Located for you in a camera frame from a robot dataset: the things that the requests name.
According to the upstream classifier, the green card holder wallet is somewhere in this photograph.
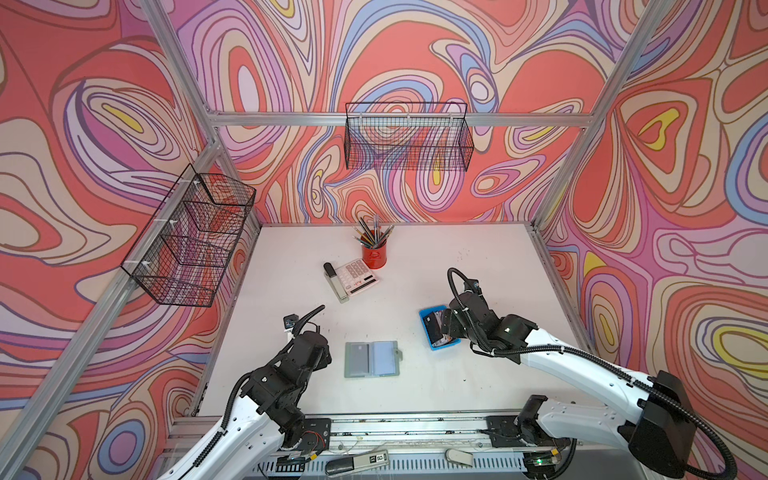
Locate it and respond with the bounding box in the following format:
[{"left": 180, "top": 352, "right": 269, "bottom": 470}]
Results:
[{"left": 344, "top": 341, "right": 403, "bottom": 378}]

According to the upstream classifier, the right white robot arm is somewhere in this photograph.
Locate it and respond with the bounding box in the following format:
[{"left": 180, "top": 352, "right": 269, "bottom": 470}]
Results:
[{"left": 442, "top": 268, "right": 738, "bottom": 479}]

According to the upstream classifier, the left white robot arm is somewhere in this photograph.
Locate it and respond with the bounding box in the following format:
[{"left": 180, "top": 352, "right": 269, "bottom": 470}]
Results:
[{"left": 161, "top": 331, "right": 331, "bottom": 480}]

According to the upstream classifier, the stack of credit cards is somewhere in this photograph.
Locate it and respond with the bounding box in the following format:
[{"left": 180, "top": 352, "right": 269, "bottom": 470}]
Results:
[{"left": 422, "top": 308, "right": 457, "bottom": 348}]

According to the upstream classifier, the blue plastic card tray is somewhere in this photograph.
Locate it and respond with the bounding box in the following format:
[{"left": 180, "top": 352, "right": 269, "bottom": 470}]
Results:
[{"left": 418, "top": 304, "right": 462, "bottom": 352}]

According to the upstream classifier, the grey remote device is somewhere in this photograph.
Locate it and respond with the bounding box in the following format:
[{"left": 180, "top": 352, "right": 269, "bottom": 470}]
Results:
[{"left": 325, "top": 450, "right": 390, "bottom": 478}]

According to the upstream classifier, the red metal pen cup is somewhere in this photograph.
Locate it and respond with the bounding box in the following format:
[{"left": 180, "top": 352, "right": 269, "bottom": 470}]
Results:
[{"left": 362, "top": 242, "right": 387, "bottom": 270}]

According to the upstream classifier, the pink calculator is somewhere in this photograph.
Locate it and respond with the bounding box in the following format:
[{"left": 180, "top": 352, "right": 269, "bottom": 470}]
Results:
[{"left": 336, "top": 259, "right": 379, "bottom": 296}]

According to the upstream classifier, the pens and pencils bunch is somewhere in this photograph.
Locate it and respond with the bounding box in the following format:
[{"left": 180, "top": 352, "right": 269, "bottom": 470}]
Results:
[{"left": 357, "top": 216, "right": 394, "bottom": 249}]

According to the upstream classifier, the grey stapler black tip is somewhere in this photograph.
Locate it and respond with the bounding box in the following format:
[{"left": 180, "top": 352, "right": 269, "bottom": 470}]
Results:
[{"left": 323, "top": 262, "right": 349, "bottom": 303}]

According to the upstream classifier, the small grey oval object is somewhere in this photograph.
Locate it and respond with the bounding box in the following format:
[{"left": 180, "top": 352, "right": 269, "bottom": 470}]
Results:
[{"left": 445, "top": 449, "right": 474, "bottom": 468}]

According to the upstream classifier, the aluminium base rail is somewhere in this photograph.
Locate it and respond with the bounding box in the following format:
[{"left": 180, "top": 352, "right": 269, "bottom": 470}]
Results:
[{"left": 239, "top": 412, "right": 649, "bottom": 451}]

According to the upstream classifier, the black wire basket left wall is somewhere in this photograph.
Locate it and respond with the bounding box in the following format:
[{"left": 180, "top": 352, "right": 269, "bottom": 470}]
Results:
[{"left": 121, "top": 165, "right": 255, "bottom": 307}]

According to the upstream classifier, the black wire basket wall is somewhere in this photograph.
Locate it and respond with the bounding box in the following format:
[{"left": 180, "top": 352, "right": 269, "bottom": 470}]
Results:
[
  {"left": 344, "top": 101, "right": 475, "bottom": 172},
  {"left": 121, "top": 165, "right": 255, "bottom": 307}
]

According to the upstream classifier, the black wire basket back wall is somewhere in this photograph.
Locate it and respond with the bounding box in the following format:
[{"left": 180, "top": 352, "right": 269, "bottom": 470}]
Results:
[{"left": 344, "top": 101, "right": 475, "bottom": 172}]

